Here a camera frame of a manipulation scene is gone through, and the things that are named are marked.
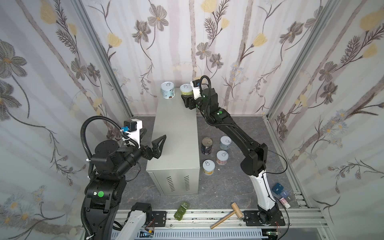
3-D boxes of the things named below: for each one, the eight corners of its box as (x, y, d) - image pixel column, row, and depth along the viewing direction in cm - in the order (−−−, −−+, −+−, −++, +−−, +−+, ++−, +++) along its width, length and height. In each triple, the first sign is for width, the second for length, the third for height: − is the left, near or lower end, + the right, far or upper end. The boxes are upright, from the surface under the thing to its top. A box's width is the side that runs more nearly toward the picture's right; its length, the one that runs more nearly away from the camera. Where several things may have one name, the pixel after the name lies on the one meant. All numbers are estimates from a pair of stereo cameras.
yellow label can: (202, 175, 91) (203, 171, 86) (202, 163, 96) (202, 159, 91) (214, 175, 91) (215, 171, 86) (213, 163, 96) (214, 159, 91)
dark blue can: (201, 155, 100) (202, 146, 92) (201, 146, 105) (201, 137, 96) (211, 155, 100) (213, 146, 92) (210, 146, 105) (212, 137, 96)
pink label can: (216, 165, 95) (217, 161, 91) (215, 154, 100) (216, 150, 96) (228, 165, 95) (229, 161, 91) (226, 154, 100) (227, 150, 96)
